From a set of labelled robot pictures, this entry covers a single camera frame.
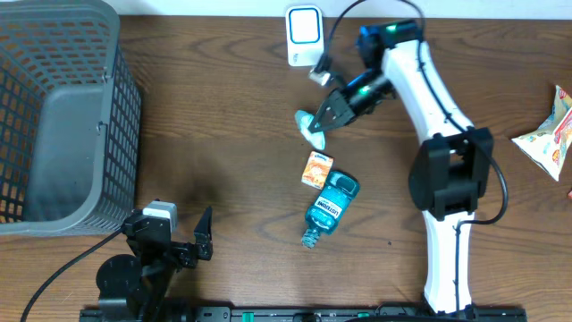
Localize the light blue tissue pack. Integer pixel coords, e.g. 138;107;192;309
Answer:
294;110;326;150

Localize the small orange box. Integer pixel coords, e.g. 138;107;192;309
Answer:
301;151;334;190

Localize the blue Listerine mouthwash bottle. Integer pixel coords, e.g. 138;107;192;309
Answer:
301;171;360;249

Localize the yellow wet wipes packet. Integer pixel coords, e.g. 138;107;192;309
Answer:
512;85;571;182

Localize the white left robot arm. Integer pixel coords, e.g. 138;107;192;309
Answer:
96;200;214;321

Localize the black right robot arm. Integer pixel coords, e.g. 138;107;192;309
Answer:
297;20;493;315

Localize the white barcode scanner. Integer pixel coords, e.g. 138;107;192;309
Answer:
285;5;324;67

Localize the grey plastic mesh basket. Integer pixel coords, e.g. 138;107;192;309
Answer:
1;1;141;236

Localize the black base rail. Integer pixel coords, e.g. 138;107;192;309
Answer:
79;305;529;322

